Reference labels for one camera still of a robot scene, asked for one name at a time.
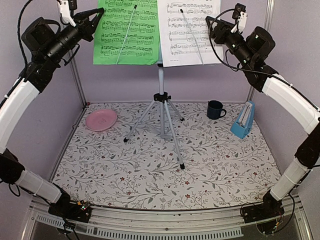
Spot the light blue music stand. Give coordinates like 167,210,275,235
93,0,225,171

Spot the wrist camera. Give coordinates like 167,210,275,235
57,0,78,27
231,3,248,34

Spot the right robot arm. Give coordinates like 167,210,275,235
205,16,320,218

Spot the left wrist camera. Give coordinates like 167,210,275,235
57,0,78,27

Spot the blue metronome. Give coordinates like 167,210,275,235
230,100,255,139

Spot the left black cable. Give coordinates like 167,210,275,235
17,0,35,66

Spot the pink plate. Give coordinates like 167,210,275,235
85,109,118,132

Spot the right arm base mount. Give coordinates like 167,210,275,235
240,203,285,236

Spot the right black cable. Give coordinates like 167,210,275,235
208,8,320,113

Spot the black cable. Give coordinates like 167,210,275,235
17,0,35,66
208,8,320,113

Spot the dark blue mug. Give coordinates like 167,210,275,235
206,100,227,120

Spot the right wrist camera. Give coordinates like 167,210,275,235
231,3,248,34

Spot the white sheet music page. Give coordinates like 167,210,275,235
157,0,221,67

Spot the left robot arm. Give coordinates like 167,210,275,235
0,7,105,217

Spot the floral patterned table mat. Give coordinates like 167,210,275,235
53,103,280,210

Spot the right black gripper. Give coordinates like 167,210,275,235
205,16,254,67

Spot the green sheet music page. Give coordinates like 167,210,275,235
93,0,160,66

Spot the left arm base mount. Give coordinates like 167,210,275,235
48,201,92,223

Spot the metal front rail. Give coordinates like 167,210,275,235
22,195,316,240

